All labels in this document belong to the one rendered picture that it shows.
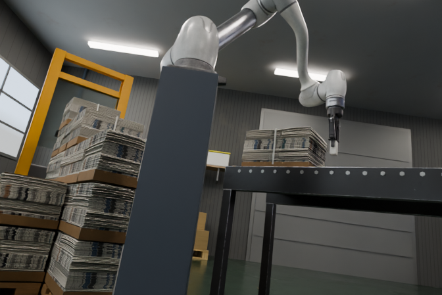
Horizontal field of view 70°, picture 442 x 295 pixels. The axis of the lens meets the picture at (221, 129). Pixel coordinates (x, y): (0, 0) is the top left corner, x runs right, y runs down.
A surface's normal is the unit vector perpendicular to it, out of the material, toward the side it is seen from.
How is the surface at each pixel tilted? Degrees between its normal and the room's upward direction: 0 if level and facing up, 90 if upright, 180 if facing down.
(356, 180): 90
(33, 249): 90
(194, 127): 90
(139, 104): 90
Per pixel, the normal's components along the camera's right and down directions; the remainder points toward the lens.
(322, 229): 0.05, -0.29
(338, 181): -0.55, -0.32
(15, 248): 0.58, -0.16
